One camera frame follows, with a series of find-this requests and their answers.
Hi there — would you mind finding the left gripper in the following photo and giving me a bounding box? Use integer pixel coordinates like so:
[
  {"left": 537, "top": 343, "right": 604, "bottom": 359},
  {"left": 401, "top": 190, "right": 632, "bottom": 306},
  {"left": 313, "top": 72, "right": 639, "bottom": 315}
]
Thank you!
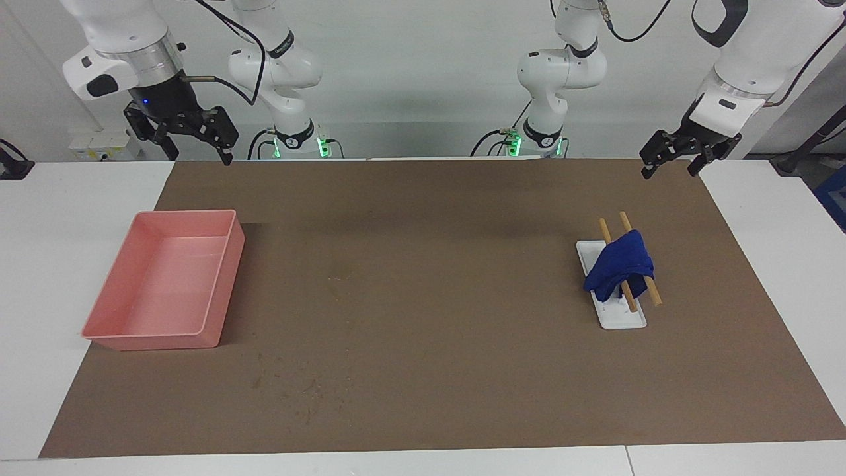
[{"left": 639, "top": 98, "right": 743, "bottom": 180}]

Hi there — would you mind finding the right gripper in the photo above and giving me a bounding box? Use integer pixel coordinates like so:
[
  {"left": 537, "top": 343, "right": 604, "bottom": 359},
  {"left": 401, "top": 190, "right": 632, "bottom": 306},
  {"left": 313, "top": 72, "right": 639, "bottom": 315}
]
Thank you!
[{"left": 124, "top": 71, "right": 239, "bottom": 167}]

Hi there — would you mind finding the blue towel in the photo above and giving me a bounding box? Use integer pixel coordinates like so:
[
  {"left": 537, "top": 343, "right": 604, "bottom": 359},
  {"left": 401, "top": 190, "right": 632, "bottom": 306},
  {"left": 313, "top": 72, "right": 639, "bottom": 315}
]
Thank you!
[{"left": 583, "top": 229, "right": 655, "bottom": 303}]

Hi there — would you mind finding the black stand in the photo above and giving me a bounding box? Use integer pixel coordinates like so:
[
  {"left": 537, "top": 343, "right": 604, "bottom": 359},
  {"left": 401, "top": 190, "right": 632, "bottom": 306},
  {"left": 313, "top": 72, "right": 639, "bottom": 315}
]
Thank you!
[
  {"left": 0, "top": 138, "right": 35, "bottom": 180},
  {"left": 770, "top": 104, "right": 846, "bottom": 177}
]

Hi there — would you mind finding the wooden stick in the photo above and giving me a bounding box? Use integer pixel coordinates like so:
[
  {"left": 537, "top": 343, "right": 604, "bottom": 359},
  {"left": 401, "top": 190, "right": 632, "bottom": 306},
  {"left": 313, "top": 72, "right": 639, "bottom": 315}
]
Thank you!
[
  {"left": 599, "top": 218, "right": 639, "bottom": 313},
  {"left": 619, "top": 211, "right": 663, "bottom": 307}
]

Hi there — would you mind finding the blue box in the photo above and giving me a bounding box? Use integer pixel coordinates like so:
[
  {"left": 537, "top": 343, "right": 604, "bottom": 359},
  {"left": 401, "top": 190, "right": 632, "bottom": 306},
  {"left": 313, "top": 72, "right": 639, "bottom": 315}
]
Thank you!
[{"left": 812, "top": 164, "right": 846, "bottom": 233}]

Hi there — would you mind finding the pink plastic tray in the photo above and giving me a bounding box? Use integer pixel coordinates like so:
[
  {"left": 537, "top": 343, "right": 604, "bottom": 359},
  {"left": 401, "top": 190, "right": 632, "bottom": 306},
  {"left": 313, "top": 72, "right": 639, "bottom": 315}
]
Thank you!
[{"left": 81, "top": 209, "right": 246, "bottom": 351}]

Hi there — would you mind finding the white rectangular tray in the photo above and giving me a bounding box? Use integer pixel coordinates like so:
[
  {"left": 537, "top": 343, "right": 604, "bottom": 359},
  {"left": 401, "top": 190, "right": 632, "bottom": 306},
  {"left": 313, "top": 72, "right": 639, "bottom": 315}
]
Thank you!
[{"left": 576, "top": 239, "right": 648, "bottom": 330}]

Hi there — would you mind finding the black cable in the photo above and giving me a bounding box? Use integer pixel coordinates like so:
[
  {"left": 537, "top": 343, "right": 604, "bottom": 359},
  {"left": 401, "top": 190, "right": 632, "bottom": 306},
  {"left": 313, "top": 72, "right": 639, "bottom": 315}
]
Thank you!
[
  {"left": 597, "top": 0, "right": 673, "bottom": 43},
  {"left": 763, "top": 22, "right": 846, "bottom": 108},
  {"left": 180, "top": 0, "right": 267, "bottom": 106},
  {"left": 247, "top": 128, "right": 277, "bottom": 161},
  {"left": 470, "top": 99, "right": 533, "bottom": 157}
]

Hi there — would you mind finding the white wall socket strip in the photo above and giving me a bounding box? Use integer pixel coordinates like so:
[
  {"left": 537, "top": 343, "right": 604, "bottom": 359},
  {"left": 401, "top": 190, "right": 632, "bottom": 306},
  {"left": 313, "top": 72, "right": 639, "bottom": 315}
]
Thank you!
[{"left": 69, "top": 128, "right": 143, "bottom": 162}]

